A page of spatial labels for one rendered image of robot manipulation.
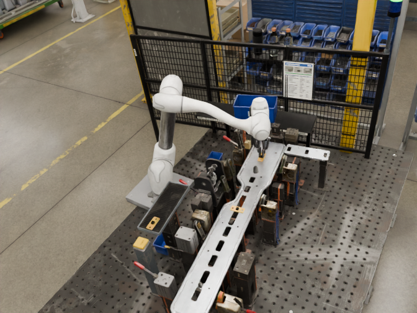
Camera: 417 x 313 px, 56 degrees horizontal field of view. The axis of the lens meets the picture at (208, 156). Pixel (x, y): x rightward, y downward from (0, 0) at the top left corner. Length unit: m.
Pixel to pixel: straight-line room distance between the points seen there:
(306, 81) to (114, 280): 1.83
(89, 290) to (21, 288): 1.26
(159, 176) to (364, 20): 1.62
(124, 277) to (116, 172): 2.00
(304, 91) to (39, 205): 2.87
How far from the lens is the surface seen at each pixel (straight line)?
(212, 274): 2.08
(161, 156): 2.80
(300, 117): 2.96
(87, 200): 4.17
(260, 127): 2.20
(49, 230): 4.07
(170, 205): 2.20
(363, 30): 2.68
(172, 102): 2.34
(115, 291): 2.52
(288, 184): 2.61
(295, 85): 2.89
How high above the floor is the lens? 2.74
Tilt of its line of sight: 40 degrees down
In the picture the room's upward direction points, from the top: 9 degrees counter-clockwise
